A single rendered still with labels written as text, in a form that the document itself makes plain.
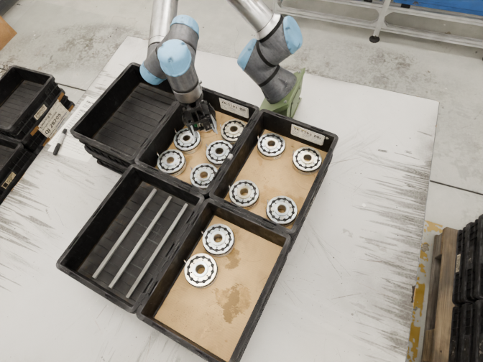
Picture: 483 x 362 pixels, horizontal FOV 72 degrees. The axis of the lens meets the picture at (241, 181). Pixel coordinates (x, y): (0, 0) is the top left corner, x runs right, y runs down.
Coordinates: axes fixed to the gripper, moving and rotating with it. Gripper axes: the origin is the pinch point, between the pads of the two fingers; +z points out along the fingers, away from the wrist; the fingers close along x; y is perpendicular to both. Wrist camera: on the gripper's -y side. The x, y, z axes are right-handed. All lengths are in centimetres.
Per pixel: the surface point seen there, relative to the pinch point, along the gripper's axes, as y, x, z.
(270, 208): 27.5, 12.3, 15.3
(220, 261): 38.5, -8.8, 16.7
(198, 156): -2.7, -5.9, 16.7
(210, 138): -9.2, 0.3, 17.1
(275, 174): 14.4, 18.6, 18.6
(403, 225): 43, 57, 35
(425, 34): -97, 172, 99
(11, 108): -93, -104, 43
